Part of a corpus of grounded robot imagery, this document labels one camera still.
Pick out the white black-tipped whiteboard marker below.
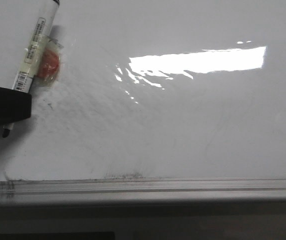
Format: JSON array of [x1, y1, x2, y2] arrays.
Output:
[[1, 0, 61, 139]]

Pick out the red magnet taped to marker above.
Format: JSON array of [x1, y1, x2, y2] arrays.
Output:
[[35, 37, 63, 87]]

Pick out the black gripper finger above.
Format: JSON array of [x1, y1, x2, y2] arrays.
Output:
[[0, 87, 32, 126]]

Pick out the white whiteboard with aluminium frame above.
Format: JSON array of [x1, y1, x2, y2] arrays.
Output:
[[0, 0, 286, 207]]

